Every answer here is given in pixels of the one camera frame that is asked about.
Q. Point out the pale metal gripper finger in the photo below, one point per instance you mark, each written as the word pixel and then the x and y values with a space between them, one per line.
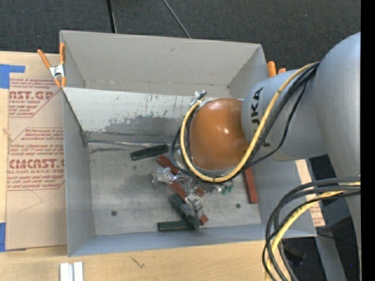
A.
pixel 195 205
pixel 164 176

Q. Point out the red-brown flat block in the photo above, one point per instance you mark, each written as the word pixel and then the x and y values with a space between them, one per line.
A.
pixel 250 187
pixel 178 189
pixel 165 162

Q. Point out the dark green flat block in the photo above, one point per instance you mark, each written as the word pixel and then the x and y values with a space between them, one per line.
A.
pixel 179 205
pixel 174 226
pixel 149 152

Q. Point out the grey metal bin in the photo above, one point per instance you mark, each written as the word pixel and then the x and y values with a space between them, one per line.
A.
pixel 123 192

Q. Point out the brown cardboard board, red print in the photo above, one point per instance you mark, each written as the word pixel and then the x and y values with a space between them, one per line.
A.
pixel 35 209

